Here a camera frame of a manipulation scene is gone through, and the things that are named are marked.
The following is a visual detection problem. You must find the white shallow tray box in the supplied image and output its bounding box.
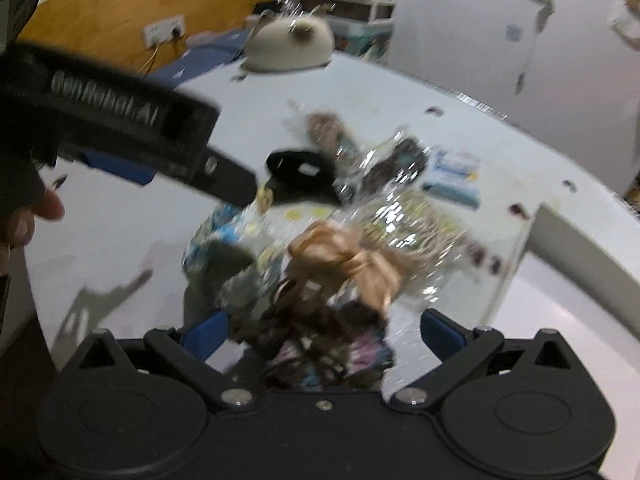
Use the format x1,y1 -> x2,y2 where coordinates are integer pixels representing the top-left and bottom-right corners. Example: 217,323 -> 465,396
492,200 -> 639,479

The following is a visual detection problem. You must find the bag of brown cords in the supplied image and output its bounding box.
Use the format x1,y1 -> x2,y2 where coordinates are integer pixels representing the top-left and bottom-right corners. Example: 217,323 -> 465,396
284,104 -> 371,196

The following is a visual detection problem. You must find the person's left hand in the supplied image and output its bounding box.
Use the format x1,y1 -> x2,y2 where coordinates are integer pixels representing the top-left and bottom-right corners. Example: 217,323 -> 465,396
1,157 -> 65,275

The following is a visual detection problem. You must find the bag of dark hair ties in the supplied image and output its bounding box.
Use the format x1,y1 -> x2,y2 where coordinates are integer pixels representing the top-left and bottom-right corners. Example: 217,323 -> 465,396
360,130 -> 430,195

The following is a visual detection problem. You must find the cream cat-shaped ceramic pot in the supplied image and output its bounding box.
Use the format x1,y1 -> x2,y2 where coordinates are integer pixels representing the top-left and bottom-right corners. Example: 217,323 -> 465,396
242,11 -> 335,73

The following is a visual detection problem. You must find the blue patterned cushion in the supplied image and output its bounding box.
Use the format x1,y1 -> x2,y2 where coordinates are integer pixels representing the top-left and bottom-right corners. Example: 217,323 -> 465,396
150,28 -> 248,89

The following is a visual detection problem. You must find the blue white tissue packet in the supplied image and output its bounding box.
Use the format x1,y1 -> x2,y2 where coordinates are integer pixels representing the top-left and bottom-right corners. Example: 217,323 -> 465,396
421,146 -> 480,210

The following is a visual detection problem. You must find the blue floral satin pouch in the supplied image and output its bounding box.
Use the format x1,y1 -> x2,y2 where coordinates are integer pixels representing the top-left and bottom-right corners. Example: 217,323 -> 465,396
181,204 -> 284,313

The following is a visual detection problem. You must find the beige satin scrunchie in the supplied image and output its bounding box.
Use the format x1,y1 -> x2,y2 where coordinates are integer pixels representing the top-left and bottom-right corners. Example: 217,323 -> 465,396
288,221 -> 404,316

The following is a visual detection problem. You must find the white wall power socket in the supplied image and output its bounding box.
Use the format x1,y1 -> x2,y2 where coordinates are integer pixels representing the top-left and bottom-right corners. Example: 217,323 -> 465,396
142,14 -> 186,49

